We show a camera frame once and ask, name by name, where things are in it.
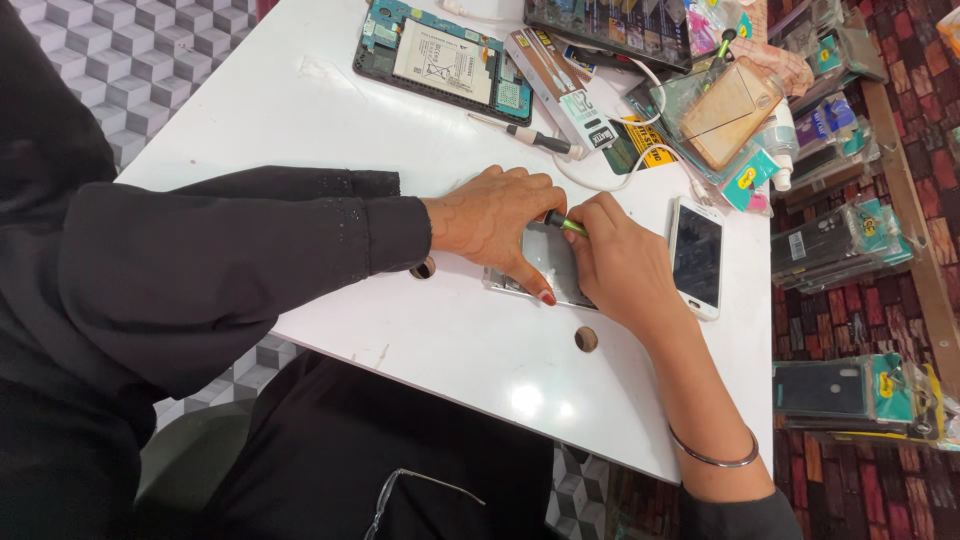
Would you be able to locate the wooden plank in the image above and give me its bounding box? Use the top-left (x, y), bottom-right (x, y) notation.
top-left (859, 78), bottom-right (960, 380)

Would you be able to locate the silver bangle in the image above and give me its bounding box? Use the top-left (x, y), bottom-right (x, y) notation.
top-left (667, 422), bottom-right (761, 470)

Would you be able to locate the black white handled screwdriver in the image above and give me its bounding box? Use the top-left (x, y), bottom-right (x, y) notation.
top-left (466, 111), bottom-right (585, 162)

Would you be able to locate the green black screwdriver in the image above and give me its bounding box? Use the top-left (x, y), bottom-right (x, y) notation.
top-left (543, 210), bottom-right (591, 240)

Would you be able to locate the white plastic bottle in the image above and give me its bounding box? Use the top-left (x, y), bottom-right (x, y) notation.
top-left (753, 99), bottom-right (801, 193)

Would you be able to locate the gold clear phone case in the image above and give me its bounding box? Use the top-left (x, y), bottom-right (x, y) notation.
top-left (678, 55), bottom-right (786, 173)

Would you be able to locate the silver phone back frame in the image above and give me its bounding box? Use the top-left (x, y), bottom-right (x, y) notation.
top-left (483, 220), bottom-right (601, 312)

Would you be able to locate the person's black robe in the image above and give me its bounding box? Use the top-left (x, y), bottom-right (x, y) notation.
top-left (0, 0), bottom-right (558, 540)

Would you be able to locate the white smartphone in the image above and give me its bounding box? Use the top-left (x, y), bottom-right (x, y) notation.
top-left (666, 195), bottom-right (726, 323)

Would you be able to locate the teal phone case packet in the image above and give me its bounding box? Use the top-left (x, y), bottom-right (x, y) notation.
top-left (718, 144), bottom-right (783, 214)

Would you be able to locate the pink patterned cloth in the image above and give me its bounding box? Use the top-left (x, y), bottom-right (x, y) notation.
top-left (729, 36), bottom-right (816, 99)

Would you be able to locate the person's left hand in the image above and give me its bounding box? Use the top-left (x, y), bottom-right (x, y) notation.
top-left (421, 165), bottom-right (569, 308)

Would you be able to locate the grey green chair seat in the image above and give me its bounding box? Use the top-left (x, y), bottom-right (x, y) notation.
top-left (133, 397), bottom-right (258, 513)

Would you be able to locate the heap of grey case packets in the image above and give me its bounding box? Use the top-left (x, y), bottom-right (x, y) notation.
top-left (766, 0), bottom-right (891, 95)

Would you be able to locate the stack of purple case packets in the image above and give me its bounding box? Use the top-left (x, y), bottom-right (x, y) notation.
top-left (783, 93), bottom-right (883, 205)

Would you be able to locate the yellow black packet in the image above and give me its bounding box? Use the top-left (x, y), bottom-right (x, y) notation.
top-left (603, 114), bottom-right (678, 177)

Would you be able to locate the opened tablet with battery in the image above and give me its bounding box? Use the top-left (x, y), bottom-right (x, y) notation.
top-left (351, 0), bottom-right (536, 128)

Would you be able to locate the stack of black case packets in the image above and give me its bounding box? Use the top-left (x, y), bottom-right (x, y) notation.
top-left (770, 197), bottom-right (915, 295)

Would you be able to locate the green black handled tool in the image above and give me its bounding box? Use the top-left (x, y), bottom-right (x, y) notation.
top-left (700, 27), bottom-right (739, 93)

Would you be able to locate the heap of pink accessory packets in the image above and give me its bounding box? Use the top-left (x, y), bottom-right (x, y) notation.
top-left (684, 0), bottom-right (769, 60)

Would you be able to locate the black glossy tablet screen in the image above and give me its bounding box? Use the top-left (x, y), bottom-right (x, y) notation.
top-left (522, 0), bottom-right (694, 75)

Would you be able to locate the person's right hand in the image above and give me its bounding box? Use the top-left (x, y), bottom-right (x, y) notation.
top-left (562, 192), bottom-right (693, 336)

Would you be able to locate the white charging cable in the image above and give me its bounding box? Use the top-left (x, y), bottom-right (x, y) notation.
top-left (551, 55), bottom-right (714, 206)

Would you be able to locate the stack of teal-topped case packets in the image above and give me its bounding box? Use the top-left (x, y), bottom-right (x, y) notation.
top-left (771, 351), bottom-right (960, 453)

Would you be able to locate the white charger plug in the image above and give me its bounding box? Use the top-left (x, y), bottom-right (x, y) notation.
top-left (436, 0), bottom-right (505, 23)

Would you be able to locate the brown white cardboard box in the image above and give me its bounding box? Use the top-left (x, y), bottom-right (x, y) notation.
top-left (503, 27), bottom-right (621, 152)

